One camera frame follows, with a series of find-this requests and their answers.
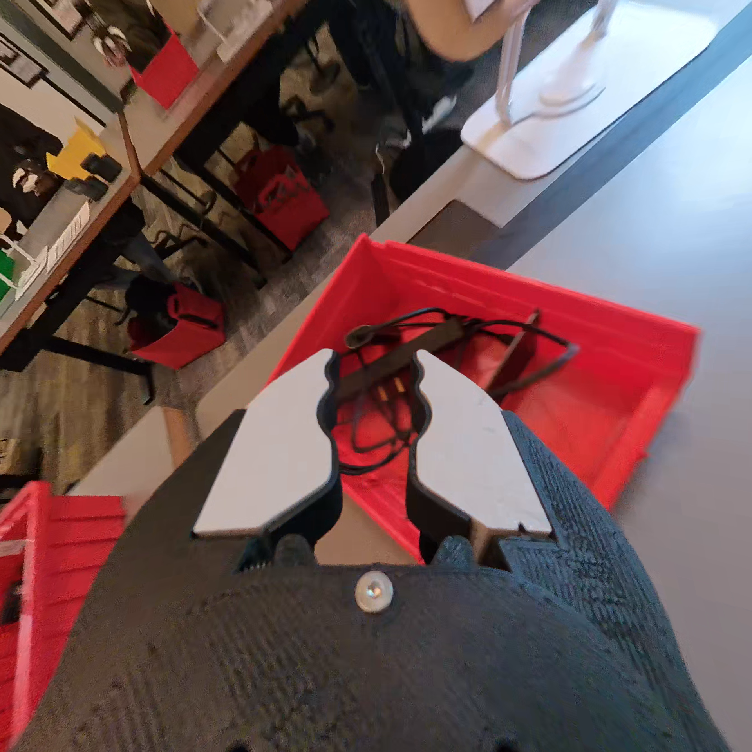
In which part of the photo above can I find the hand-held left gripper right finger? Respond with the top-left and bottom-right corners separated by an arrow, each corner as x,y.
405,349 -> 556,541

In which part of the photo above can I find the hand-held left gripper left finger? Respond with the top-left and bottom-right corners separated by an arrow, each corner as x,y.
193,348 -> 343,538

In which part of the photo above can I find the grey slim usb hub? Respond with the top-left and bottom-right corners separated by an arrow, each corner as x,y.
336,317 -> 471,405

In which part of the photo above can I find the red tote bag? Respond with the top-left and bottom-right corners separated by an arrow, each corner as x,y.
125,281 -> 228,371

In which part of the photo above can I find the red plastic object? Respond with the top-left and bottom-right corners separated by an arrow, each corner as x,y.
234,147 -> 331,251

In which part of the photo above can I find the brown edged work table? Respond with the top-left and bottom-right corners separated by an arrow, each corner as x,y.
0,114 -> 142,354
117,0 -> 309,177

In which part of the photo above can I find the yellow plastic bin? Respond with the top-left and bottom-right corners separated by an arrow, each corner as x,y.
46,117 -> 108,181

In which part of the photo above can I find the small red plastic bin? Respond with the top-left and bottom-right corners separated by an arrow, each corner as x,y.
129,23 -> 201,110

